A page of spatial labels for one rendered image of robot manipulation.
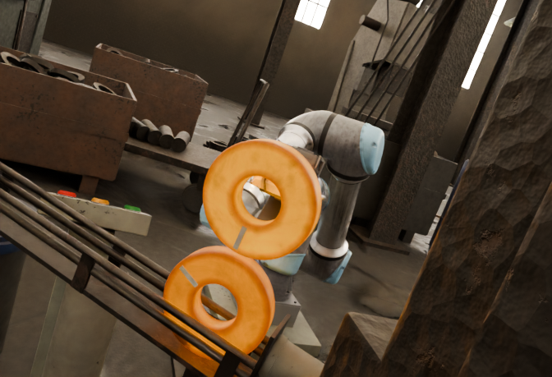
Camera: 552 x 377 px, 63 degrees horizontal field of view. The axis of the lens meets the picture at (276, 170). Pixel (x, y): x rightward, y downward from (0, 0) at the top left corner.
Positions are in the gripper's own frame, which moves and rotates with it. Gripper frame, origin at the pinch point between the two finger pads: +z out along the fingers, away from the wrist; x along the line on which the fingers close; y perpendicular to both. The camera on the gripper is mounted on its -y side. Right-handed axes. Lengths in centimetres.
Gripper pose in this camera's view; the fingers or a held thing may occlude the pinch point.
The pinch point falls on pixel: (265, 185)
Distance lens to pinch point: 57.4
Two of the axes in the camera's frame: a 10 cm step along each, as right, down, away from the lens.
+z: -2.2, -1.5, -9.6
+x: 8.9, 3.7, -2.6
